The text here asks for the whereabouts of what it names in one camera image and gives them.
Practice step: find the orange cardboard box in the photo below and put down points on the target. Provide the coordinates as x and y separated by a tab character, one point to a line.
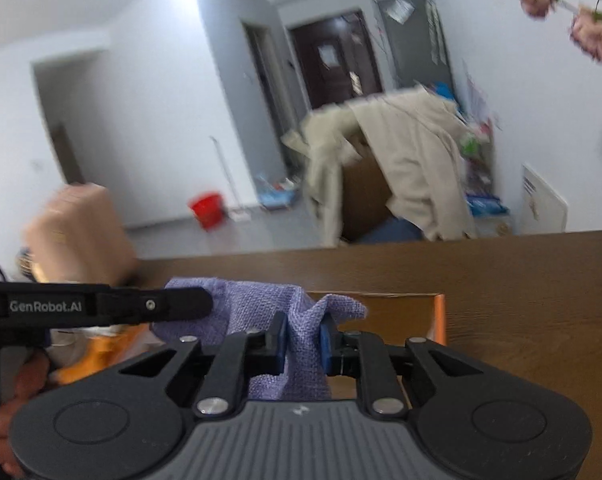
393	317

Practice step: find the person's left hand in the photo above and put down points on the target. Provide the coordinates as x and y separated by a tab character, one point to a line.
30	381

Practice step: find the white mop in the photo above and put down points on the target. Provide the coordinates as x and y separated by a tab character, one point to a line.
237	212

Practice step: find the pink suitcase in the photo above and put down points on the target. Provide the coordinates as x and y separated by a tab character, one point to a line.
79	238

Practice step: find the beige jacket on chair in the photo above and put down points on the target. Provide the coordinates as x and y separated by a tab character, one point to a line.
414	135

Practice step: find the blue pet feeder stand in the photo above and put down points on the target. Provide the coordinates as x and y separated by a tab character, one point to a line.
277	195

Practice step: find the red bucket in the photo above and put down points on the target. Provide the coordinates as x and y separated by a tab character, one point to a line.
208	209

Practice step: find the storage rack with items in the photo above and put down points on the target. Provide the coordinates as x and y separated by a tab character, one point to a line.
476	149

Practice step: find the brown wooden chair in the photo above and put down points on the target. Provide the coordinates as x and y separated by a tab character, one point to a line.
365	216

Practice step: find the dark brown entrance door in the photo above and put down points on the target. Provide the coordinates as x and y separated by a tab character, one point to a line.
336	59

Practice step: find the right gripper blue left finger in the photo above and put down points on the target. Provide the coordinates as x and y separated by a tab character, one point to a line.
276	344

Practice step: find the grey refrigerator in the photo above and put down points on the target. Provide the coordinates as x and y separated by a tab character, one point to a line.
414	42

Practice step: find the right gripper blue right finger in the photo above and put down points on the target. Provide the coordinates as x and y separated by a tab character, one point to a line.
328	344

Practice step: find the dried pink rose bouquet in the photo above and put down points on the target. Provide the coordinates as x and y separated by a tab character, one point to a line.
576	15

